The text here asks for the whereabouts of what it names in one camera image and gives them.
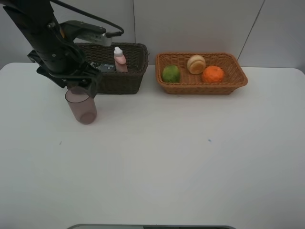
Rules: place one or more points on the orange tangerine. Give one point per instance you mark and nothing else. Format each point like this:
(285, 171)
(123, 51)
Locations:
(213, 74)

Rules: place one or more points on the black rectangular bottle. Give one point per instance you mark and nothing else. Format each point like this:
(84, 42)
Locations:
(103, 67)

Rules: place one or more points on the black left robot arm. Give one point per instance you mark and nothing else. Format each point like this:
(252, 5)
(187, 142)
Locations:
(34, 18)

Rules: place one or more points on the green lime fruit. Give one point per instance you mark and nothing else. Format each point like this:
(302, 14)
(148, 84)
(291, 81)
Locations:
(171, 74)

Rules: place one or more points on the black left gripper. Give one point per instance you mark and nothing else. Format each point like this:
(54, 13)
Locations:
(64, 63)

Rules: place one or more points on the translucent purple plastic cup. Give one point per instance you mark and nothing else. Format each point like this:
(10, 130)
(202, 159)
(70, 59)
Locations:
(82, 105)

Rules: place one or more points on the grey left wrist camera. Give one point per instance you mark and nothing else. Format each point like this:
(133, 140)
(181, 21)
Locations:
(84, 31)

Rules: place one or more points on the orange wicker basket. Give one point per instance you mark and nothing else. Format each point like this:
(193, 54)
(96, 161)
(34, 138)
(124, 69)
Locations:
(234, 77)

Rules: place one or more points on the pink bottle white cap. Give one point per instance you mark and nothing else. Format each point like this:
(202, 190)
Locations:
(120, 60)

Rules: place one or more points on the brown bread bun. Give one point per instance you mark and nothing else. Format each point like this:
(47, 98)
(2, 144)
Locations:
(196, 64)

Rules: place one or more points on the dark brown wicker basket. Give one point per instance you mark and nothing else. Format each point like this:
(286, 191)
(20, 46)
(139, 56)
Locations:
(136, 56)

